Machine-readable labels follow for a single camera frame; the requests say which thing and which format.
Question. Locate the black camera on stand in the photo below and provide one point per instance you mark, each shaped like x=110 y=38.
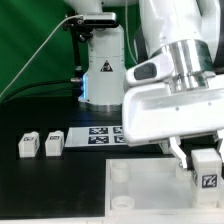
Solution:
x=84 y=24

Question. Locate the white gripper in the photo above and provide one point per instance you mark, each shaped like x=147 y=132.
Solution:
x=151 y=113

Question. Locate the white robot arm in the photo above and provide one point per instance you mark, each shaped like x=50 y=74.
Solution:
x=173 y=92

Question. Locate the white square table top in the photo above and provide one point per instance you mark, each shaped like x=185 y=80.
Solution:
x=154 y=191

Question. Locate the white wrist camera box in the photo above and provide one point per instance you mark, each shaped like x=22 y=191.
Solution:
x=153 y=70

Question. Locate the white sheet with tag markers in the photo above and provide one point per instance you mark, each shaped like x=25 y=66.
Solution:
x=95 y=136

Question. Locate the black camera stand pole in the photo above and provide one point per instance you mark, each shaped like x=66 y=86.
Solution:
x=78 y=72

